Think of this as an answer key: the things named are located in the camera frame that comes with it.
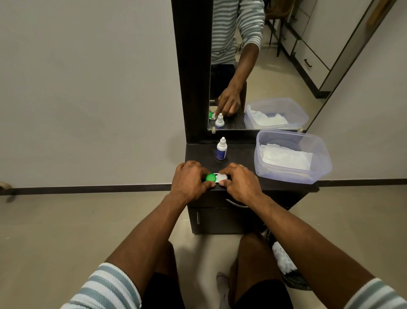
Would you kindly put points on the person's left hand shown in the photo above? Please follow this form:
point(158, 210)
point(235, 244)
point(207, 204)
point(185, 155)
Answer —
point(187, 183)

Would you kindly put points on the person's right hand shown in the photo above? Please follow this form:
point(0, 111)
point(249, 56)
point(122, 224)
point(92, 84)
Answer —
point(244, 186)

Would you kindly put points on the person's right thumb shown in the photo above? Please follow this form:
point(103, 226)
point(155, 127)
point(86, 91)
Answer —
point(225, 183)

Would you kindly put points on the person's left thumb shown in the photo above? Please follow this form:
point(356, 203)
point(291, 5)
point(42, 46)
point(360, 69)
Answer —
point(208, 186)

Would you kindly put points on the green and white lens case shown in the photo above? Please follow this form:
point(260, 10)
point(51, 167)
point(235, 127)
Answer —
point(215, 178)

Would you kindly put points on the person's left forearm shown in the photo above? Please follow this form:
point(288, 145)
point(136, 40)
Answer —
point(146, 235)

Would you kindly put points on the person's right forearm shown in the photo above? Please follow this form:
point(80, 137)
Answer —
point(305, 248)

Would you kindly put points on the small white dropper bottle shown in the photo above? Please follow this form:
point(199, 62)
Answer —
point(221, 152)

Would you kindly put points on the dark wooden cabinet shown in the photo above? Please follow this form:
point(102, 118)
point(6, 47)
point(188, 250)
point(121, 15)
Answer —
point(222, 219)

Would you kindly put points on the white tissue paper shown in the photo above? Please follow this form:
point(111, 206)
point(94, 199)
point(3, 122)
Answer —
point(286, 157)

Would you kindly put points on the person's right leg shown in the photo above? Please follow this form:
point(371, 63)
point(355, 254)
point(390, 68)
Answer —
point(254, 258)

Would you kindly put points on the person's leg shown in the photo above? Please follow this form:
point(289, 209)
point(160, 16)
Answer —
point(165, 261)
point(254, 258)

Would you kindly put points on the person's left leg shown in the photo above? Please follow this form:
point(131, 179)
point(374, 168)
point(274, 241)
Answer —
point(165, 261)

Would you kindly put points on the clear plastic container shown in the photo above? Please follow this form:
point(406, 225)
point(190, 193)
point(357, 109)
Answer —
point(319, 159)

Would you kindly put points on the black bin with white waste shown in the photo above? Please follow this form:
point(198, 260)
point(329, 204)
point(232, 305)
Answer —
point(286, 261)

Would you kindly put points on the white shoe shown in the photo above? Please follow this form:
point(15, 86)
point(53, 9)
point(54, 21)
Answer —
point(222, 286)

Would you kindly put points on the dark wooden mirror panel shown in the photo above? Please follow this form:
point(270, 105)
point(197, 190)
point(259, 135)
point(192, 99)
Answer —
point(192, 70)

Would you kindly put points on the black shorts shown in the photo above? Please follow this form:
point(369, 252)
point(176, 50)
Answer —
point(165, 296)

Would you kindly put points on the striped shirt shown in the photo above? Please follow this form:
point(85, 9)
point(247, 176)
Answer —
point(105, 289)

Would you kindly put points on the wall mirror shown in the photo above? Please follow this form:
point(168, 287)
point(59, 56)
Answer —
point(286, 70)

